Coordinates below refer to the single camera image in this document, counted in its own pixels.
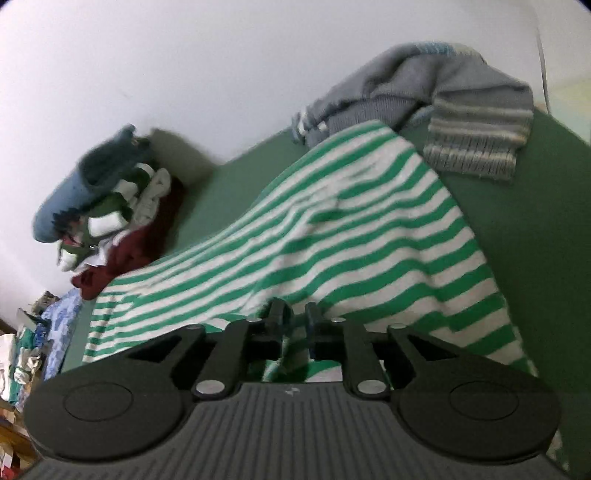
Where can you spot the white folded garment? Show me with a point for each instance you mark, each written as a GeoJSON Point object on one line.
{"type": "Point", "coordinates": [152, 198]}

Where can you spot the maroon folded garment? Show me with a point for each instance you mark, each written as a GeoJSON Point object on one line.
{"type": "Point", "coordinates": [138, 244]}

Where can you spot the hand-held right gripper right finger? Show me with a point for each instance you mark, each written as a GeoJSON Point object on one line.
{"type": "Point", "coordinates": [314, 327]}

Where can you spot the blue patterned cloth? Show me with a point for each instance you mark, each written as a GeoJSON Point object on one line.
{"type": "Point", "coordinates": [64, 318]}

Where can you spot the grey striped knit sweater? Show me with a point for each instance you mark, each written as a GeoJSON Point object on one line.
{"type": "Point", "coordinates": [415, 78]}

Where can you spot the green table cover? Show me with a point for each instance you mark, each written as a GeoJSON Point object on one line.
{"type": "Point", "coordinates": [531, 230]}

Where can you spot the blue folded sweater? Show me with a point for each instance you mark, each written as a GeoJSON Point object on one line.
{"type": "Point", "coordinates": [74, 194]}

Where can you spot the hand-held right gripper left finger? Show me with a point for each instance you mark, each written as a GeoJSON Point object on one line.
{"type": "Point", "coordinates": [277, 323]}

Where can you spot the green white striped shirt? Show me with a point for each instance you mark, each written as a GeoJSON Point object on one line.
{"type": "Point", "coordinates": [346, 240]}

